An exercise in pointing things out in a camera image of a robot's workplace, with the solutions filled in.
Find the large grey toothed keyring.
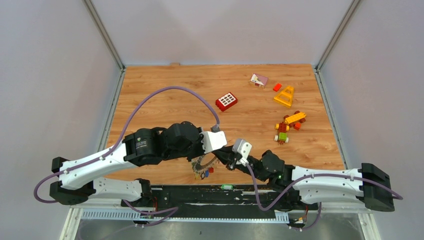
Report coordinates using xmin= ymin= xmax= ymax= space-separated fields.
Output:
xmin=191 ymin=155 xmax=219 ymax=180

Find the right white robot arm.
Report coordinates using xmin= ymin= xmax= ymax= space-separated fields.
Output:
xmin=213 ymin=146 xmax=400 ymax=212

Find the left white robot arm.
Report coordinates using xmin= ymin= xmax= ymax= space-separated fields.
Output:
xmin=49 ymin=121 xmax=204 ymax=207

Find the small green bubble level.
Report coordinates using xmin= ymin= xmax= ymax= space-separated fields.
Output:
xmin=220 ymin=184 xmax=234 ymax=190

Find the red green toy vehicle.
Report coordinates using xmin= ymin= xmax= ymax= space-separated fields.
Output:
xmin=274 ymin=122 xmax=290 ymax=145

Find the red window toy brick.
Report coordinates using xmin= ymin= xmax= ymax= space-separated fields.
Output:
xmin=215 ymin=92 xmax=238 ymax=112

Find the yellow orange toy car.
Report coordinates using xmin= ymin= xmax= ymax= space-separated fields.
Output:
xmin=283 ymin=110 xmax=307 ymax=128

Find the pink roof toy house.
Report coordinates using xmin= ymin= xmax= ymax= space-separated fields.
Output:
xmin=248 ymin=73 xmax=269 ymax=88

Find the small red toy brick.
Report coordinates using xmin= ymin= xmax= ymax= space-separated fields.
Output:
xmin=273 ymin=83 xmax=282 ymax=92

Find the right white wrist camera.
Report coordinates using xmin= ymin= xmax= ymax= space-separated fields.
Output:
xmin=231 ymin=138 xmax=252 ymax=167

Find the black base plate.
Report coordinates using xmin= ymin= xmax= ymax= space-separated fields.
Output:
xmin=130 ymin=185 xmax=319 ymax=219

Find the yellow triangular toy frame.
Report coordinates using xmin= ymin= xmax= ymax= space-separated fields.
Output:
xmin=273 ymin=86 xmax=295 ymax=108

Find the grey slotted cable duct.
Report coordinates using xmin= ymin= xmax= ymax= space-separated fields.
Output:
xmin=81 ymin=208 xmax=290 ymax=223

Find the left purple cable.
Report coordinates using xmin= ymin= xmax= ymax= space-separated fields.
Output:
xmin=33 ymin=86 xmax=222 ymax=204

